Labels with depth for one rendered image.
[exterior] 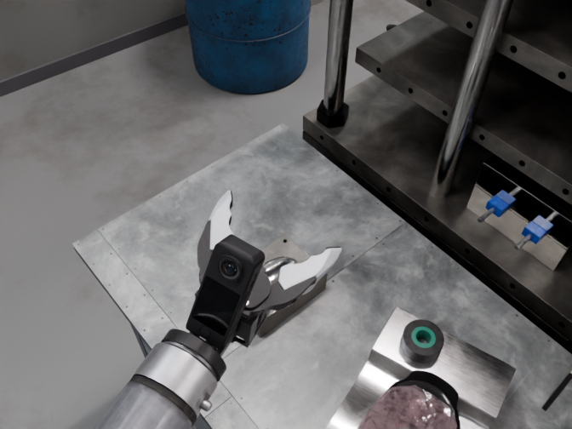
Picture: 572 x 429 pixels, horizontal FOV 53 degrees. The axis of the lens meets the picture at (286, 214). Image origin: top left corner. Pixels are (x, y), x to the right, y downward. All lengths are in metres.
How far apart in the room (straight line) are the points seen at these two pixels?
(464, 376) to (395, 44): 0.92
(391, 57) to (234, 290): 1.17
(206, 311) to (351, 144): 1.21
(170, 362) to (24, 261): 2.09
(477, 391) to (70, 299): 1.69
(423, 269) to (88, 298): 1.43
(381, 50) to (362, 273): 0.62
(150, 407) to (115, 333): 1.77
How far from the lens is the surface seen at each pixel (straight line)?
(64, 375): 2.31
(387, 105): 1.88
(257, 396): 1.27
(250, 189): 1.58
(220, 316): 0.58
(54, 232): 2.68
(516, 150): 1.45
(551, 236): 1.51
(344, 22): 1.58
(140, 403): 0.56
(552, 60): 1.30
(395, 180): 1.65
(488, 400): 1.21
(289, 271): 0.63
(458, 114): 1.43
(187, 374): 0.57
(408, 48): 1.68
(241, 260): 0.54
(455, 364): 1.23
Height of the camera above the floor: 1.98
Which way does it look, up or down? 51 degrees down
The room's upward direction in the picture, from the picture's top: straight up
